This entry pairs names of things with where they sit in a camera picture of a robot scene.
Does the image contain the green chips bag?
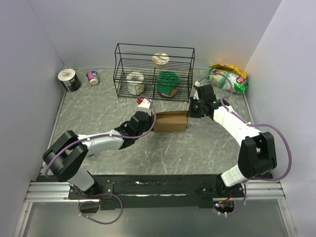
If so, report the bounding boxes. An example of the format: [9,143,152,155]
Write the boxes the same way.
[205,68,248,94]

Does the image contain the orange yogurt cup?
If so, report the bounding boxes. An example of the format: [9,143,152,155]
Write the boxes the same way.
[152,52,169,70]

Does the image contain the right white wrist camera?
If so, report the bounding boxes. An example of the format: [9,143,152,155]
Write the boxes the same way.
[190,81,200,100]

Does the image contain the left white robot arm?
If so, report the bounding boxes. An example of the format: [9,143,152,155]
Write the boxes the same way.
[42,111,156,198]

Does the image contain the aluminium rail frame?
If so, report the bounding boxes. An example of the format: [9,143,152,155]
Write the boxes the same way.
[13,179,297,237]

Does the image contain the white yellow cup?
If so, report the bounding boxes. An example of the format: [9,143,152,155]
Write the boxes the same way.
[126,72,145,95]

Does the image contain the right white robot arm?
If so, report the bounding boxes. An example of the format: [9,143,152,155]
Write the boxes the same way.
[189,82,277,197]

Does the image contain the yellow chips bag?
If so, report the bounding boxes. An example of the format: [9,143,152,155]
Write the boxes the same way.
[209,63,247,78]

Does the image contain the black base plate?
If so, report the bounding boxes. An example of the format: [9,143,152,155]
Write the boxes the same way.
[68,174,247,214]

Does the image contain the small purple yogurt cup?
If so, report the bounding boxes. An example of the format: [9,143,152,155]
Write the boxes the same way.
[86,71,99,85]

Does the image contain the black can white lid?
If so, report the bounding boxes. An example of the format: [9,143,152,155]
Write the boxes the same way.
[57,69,81,92]

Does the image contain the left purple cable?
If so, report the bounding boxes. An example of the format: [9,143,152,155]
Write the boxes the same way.
[43,97,157,225]

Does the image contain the black wire rack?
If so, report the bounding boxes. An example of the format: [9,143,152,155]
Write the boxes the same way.
[113,43,195,102]

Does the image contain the brown cardboard box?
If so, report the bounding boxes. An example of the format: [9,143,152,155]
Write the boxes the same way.
[153,111,188,132]

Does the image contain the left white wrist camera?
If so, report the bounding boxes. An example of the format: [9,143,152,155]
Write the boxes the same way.
[136,98,152,116]

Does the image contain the green lid jar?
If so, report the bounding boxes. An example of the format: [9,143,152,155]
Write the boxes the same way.
[157,71,180,98]

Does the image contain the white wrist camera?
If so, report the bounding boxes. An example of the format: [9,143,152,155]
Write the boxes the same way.
[190,81,200,100]
[136,98,152,116]

